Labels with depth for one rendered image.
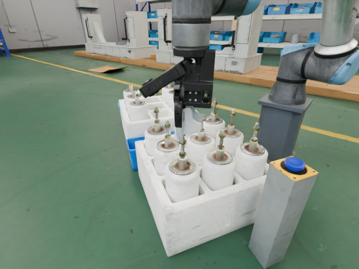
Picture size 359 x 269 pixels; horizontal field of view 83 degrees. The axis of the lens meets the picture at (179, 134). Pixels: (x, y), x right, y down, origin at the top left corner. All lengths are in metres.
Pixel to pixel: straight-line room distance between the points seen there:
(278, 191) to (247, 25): 2.28
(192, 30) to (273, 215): 0.45
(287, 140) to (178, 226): 0.63
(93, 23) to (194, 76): 4.63
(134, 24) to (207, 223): 3.49
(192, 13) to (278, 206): 0.44
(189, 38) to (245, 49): 2.26
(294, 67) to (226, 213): 0.61
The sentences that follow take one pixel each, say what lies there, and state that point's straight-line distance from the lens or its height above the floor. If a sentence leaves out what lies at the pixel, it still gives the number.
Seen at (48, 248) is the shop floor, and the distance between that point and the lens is 0.80.
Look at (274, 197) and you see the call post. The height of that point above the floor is 0.24.
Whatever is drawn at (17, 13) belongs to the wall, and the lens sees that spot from 6.82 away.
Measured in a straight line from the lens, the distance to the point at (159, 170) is 0.67.
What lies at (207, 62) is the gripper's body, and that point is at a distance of 0.43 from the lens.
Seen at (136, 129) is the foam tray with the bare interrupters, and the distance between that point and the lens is 1.01.
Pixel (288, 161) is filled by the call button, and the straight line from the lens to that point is 0.50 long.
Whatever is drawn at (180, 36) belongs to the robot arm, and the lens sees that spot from 0.41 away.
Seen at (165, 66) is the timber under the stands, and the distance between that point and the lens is 3.18.
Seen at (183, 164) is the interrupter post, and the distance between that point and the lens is 0.54.
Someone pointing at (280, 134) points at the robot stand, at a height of 0.17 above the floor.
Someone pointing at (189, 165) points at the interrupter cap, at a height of 0.25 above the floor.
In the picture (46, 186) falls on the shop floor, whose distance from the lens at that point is 1.03.
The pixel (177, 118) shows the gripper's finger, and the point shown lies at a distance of 0.44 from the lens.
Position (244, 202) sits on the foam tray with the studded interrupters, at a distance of 0.67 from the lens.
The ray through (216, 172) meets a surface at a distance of 0.58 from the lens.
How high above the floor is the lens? 0.59
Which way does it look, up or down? 28 degrees down
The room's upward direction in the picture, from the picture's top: straight up
